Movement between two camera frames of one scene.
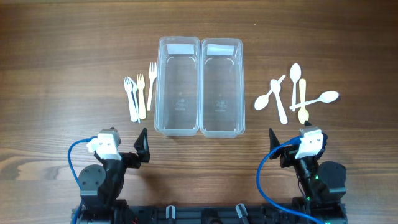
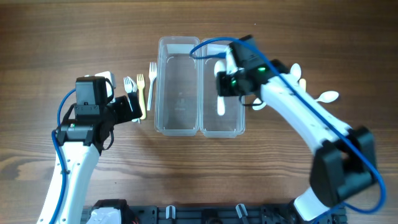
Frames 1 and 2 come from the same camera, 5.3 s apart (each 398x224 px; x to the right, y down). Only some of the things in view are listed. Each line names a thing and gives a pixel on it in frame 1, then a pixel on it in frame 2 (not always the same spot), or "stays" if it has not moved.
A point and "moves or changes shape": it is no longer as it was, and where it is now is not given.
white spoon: [295, 72] stays
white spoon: [262, 101] stays
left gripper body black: [130, 160] → [119, 111]
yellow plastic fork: [140, 79] stays
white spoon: [329, 96] stays
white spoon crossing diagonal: [275, 87] moves or changes shape
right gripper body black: [288, 154] → [230, 84]
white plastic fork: [134, 117] stays
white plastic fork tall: [152, 73] stays
